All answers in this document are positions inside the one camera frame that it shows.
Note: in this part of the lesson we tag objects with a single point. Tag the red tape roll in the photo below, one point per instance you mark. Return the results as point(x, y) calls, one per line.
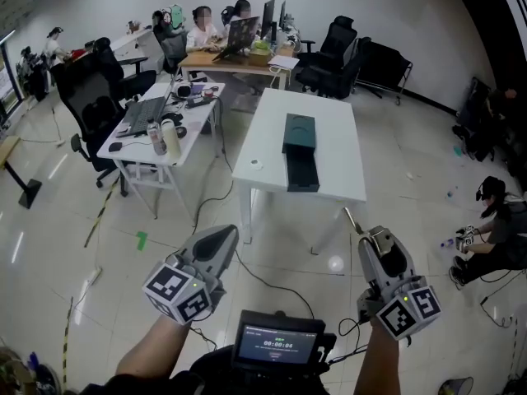
point(209, 93)

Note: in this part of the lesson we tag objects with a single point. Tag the green plush toy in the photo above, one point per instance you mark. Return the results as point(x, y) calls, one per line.
point(175, 17)

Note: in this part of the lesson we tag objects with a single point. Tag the cream thermos bottle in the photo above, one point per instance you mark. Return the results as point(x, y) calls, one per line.
point(171, 138)

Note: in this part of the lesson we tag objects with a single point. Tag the cardboard box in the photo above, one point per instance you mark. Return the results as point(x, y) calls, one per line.
point(259, 59)

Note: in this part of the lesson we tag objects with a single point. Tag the white long desk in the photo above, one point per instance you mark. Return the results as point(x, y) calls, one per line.
point(131, 39)

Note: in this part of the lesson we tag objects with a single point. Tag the wooden standing table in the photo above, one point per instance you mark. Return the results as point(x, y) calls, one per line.
point(10, 146)

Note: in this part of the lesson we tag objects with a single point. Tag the yellow black floor tape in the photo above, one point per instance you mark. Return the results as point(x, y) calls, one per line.
point(101, 212)
point(65, 344)

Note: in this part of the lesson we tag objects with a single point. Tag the teal box with drawer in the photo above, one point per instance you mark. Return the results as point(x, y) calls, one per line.
point(299, 132)

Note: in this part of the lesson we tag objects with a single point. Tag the black mesh office chair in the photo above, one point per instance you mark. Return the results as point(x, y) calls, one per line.
point(88, 101)

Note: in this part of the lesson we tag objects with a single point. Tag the wooden desk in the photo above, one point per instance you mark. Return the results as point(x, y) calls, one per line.
point(230, 62)

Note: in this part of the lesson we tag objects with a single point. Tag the black high-back office chair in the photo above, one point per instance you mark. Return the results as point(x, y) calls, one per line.
point(356, 72)
point(329, 56)

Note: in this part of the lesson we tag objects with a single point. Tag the person's left forearm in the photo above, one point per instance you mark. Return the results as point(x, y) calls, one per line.
point(154, 348)

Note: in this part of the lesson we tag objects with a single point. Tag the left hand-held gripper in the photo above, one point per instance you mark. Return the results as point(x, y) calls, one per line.
point(173, 284)

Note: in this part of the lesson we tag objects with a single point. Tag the green floor tape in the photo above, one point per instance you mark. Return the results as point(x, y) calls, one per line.
point(141, 241)

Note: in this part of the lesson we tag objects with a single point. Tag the sticker-covered laptop on stand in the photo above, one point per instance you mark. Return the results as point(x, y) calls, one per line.
point(241, 33)

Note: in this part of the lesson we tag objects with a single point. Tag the black folding cot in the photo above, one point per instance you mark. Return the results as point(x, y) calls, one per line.
point(387, 66)

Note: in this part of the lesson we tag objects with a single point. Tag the white work table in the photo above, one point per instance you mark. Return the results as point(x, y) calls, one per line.
point(304, 97)

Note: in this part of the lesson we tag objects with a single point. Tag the teal scrap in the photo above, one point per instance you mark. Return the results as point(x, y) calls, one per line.
point(458, 151)

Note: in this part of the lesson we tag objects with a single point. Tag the black open laptop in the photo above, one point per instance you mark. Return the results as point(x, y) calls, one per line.
point(142, 115)

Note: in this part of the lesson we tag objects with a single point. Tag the black tape roll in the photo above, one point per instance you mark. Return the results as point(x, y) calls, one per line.
point(181, 131)

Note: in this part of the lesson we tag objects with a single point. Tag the white paper bag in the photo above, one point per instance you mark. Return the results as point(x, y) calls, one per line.
point(284, 62)

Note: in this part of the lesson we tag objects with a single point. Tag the pile of clutter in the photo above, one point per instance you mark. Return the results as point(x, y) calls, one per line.
point(20, 373)

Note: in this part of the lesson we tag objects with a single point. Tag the black pouch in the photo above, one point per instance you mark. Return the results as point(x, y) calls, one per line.
point(173, 119)

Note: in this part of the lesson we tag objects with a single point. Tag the grey office chair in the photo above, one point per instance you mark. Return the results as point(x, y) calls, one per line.
point(173, 47)

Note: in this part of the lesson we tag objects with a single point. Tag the person's black shirt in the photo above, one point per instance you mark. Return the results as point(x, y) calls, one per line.
point(214, 375)

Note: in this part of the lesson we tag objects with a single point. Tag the green bag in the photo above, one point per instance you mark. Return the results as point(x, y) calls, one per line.
point(260, 46)

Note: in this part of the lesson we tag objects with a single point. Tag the pile of black bags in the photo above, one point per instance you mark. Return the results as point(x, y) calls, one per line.
point(483, 122)

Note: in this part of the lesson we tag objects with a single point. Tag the white desk with metal frame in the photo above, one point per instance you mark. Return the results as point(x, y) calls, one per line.
point(193, 117)

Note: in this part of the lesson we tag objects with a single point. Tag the black computer mouse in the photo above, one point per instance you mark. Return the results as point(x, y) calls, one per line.
point(115, 147)

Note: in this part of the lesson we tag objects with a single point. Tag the black power strip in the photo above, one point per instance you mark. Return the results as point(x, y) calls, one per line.
point(199, 102)

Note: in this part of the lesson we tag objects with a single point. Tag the person's right forearm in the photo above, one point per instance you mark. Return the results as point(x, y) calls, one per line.
point(379, 360)

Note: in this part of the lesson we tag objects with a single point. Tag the black computer monitor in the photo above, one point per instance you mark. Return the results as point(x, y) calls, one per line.
point(283, 15)
point(268, 19)

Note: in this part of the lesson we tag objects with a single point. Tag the clear plastic water bottle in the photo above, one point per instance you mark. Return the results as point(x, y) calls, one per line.
point(156, 138)

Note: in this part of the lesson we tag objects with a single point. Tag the white headset device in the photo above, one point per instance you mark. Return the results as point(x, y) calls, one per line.
point(183, 89)

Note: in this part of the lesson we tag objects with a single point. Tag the white floor power strip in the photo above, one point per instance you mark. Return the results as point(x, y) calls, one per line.
point(94, 275)

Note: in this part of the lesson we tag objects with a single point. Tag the black chest-mounted screen device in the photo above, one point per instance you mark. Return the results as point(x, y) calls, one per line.
point(278, 344)

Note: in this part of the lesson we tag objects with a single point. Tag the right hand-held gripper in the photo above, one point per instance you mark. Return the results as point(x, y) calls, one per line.
point(405, 307)

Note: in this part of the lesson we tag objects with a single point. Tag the plastic bottle with blue cap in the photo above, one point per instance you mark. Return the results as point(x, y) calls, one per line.
point(448, 244)
point(452, 193)

